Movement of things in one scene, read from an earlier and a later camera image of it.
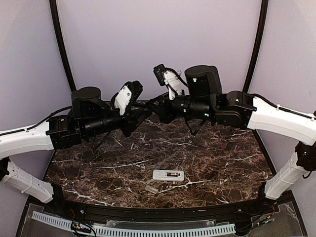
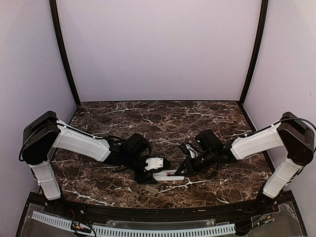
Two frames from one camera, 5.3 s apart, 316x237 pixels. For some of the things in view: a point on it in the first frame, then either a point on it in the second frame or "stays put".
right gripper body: (168, 114) -> (197, 166)
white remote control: (168, 175) stays put
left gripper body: (130, 122) -> (141, 178)
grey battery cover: (151, 189) stays put
